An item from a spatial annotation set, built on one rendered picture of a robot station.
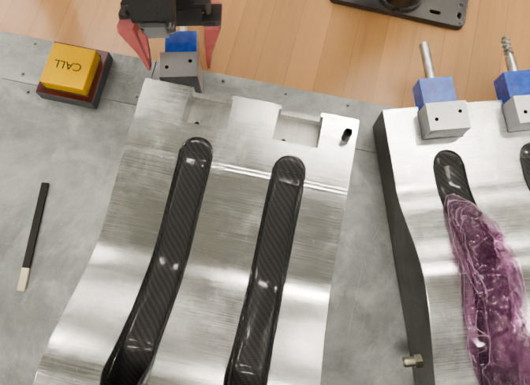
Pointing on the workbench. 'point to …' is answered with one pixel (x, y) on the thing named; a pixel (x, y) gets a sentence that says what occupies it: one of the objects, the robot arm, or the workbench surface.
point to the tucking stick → (32, 237)
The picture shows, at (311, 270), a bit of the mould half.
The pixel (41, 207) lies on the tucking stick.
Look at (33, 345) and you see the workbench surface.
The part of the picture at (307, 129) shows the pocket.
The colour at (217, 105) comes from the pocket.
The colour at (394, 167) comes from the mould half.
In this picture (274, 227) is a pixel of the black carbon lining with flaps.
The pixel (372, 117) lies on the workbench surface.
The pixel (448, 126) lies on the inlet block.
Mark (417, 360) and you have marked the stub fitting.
